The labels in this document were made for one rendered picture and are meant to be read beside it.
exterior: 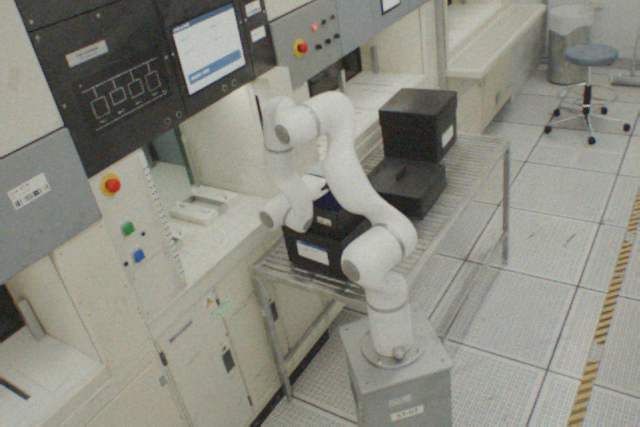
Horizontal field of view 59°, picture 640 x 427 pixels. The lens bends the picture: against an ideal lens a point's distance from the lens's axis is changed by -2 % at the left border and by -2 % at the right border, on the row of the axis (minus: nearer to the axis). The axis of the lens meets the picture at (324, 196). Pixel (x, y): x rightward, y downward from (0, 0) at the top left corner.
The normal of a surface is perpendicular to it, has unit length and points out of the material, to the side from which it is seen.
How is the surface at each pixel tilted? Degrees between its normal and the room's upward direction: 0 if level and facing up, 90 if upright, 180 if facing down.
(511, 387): 0
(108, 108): 90
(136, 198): 90
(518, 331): 0
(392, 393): 90
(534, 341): 0
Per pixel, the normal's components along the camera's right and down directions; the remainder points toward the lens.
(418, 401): 0.22, 0.47
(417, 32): -0.53, 0.50
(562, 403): -0.15, -0.85
